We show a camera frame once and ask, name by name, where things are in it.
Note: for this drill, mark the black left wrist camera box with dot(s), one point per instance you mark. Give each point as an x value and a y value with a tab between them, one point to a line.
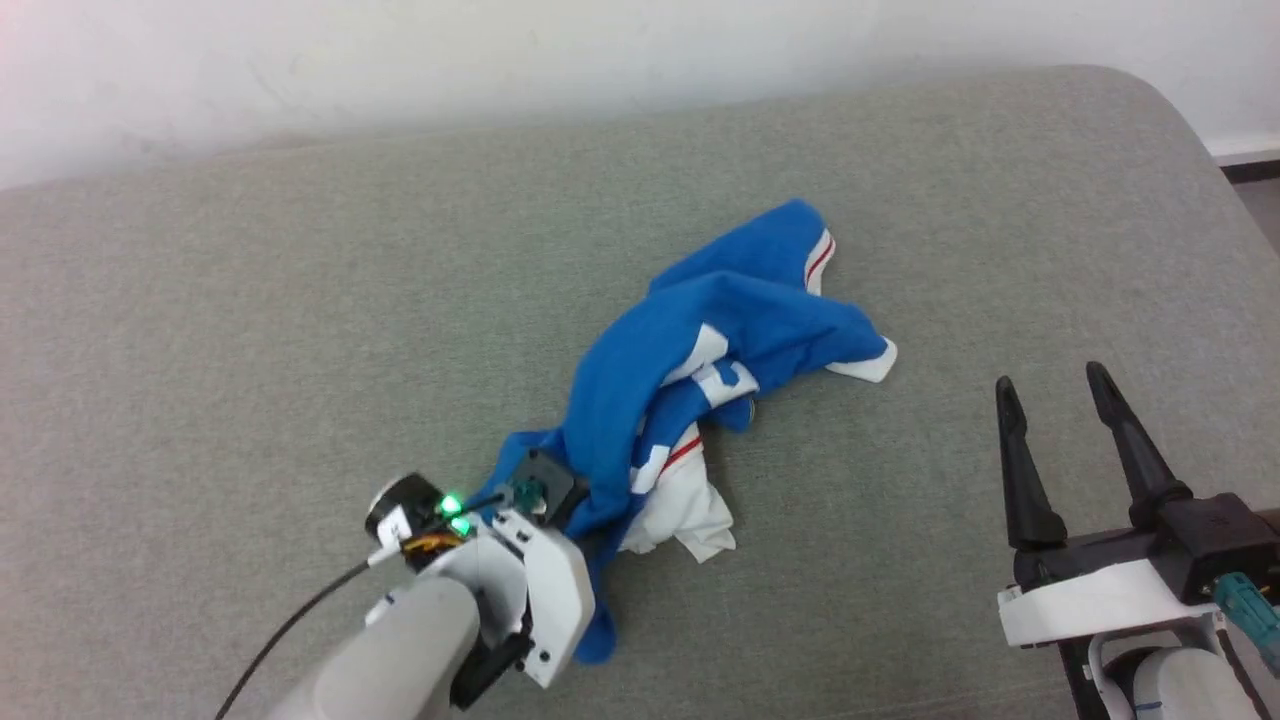
546	478

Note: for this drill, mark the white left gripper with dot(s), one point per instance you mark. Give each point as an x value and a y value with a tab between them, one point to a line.
558	600

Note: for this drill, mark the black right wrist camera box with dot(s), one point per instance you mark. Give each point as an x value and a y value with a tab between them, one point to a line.
1225	540

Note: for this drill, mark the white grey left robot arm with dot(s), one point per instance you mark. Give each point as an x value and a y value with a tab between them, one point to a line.
400	650

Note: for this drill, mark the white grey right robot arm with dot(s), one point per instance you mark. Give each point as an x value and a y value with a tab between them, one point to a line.
1180	685

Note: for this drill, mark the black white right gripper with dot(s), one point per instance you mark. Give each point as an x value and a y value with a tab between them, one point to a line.
1090	600

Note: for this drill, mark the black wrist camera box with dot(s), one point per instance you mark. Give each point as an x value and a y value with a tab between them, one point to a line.
546	478
1225	540

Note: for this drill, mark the blue and white garment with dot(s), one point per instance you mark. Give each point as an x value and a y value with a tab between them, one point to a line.
640	360

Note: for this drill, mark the grey-green fabric sofa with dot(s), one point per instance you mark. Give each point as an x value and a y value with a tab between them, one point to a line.
250	350

